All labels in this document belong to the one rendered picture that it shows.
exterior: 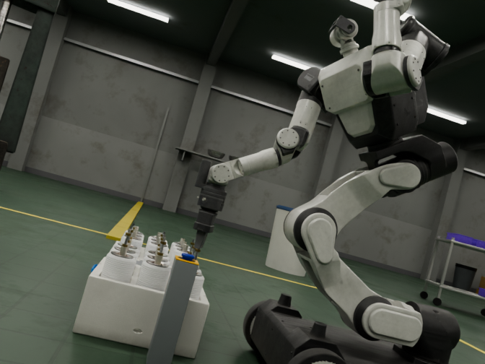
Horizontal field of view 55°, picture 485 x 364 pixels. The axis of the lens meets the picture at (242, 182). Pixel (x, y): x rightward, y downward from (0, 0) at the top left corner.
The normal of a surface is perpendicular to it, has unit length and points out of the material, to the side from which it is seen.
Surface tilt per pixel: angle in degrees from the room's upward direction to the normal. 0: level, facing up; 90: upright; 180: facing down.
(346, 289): 90
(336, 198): 90
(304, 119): 72
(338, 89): 123
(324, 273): 111
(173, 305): 90
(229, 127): 90
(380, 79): 131
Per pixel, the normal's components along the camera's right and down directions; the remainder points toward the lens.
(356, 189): -0.13, 0.29
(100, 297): 0.17, -0.01
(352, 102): -0.78, 0.31
